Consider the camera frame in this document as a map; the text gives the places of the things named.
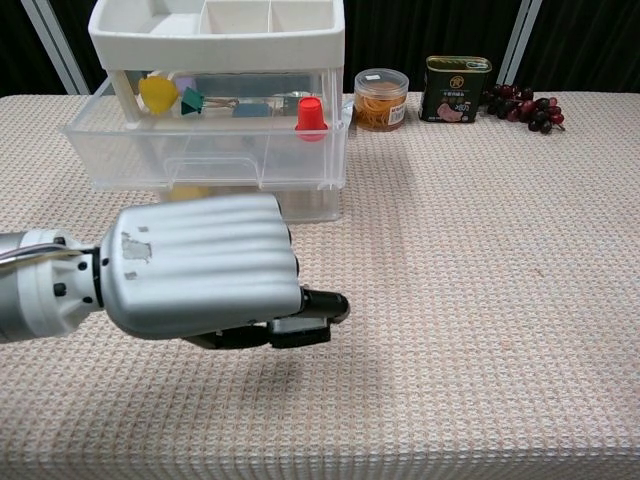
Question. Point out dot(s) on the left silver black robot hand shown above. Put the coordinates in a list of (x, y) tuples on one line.
[(210, 265)]

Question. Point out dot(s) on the blue object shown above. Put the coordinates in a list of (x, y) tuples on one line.
[(252, 110)]

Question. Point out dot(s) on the small red plastic cup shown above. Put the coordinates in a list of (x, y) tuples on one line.
[(310, 117)]

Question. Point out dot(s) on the yellow-brown block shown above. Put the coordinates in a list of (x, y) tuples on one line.
[(187, 194)]

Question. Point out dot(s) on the dark green luncheon meat can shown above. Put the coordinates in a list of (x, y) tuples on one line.
[(450, 100)]

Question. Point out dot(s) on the white partition frame post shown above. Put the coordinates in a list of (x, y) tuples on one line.
[(520, 40), (57, 50)]

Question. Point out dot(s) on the dark red grape bunch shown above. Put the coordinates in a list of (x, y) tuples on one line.
[(525, 110)]

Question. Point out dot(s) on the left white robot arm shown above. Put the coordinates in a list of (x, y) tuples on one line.
[(40, 295)]

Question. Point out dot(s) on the silver metal bowl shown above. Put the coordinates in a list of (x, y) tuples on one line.
[(290, 102)]

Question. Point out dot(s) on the clear jar of rubber bands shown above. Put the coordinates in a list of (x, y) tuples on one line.
[(380, 105)]

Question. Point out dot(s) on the yellow plastic cone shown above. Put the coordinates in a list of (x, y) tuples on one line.
[(157, 95)]

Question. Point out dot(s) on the beige waffle tablecloth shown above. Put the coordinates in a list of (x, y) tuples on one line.
[(450, 300)]

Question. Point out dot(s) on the white drawer organizer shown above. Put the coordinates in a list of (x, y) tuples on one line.
[(215, 50)]

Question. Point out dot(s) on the green binder clip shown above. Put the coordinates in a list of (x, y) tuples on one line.
[(192, 102)]

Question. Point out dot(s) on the black fabric partition panel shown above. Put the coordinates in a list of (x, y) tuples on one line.
[(75, 30), (425, 30), (590, 45), (20, 50)]

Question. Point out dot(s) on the purple object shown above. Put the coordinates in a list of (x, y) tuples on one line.
[(185, 82)]

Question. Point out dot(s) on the clear plastic bin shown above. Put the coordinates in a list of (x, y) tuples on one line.
[(125, 150)]

